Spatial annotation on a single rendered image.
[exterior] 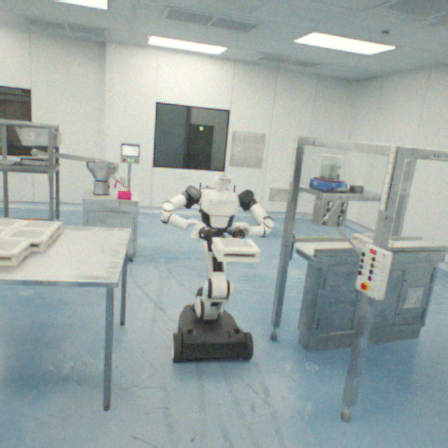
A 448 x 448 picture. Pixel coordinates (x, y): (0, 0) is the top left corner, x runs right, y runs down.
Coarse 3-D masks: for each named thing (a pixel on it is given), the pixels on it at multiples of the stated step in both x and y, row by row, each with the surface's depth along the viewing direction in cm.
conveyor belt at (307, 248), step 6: (294, 246) 310; (300, 246) 303; (306, 246) 301; (312, 246) 303; (318, 246) 304; (324, 246) 306; (330, 246) 308; (336, 246) 310; (342, 246) 311; (348, 246) 313; (306, 252) 294; (312, 252) 289; (354, 252) 300; (312, 258) 288
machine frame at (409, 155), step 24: (408, 168) 334; (408, 192) 339; (288, 216) 304; (384, 216) 211; (288, 240) 308; (384, 240) 214; (288, 264) 314; (360, 312) 228; (360, 336) 228; (360, 360) 232
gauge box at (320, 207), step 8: (320, 200) 275; (328, 200) 273; (336, 200) 276; (320, 208) 275; (336, 208) 278; (312, 216) 284; (320, 216) 275; (336, 216) 279; (344, 216) 282; (320, 224) 277; (328, 224) 279; (336, 224) 281; (344, 224) 284
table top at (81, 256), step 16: (64, 240) 271; (80, 240) 274; (96, 240) 278; (112, 240) 281; (128, 240) 287; (32, 256) 235; (48, 256) 238; (64, 256) 241; (80, 256) 243; (96, 256) 246; (112, 256) 249; (0, 272) 208; (16, 272) 210; (32, 272) 212; (48, 272) 214; (64, 272) 217; (80, 272) 219; (96, 272) 221; (112, 272) 223
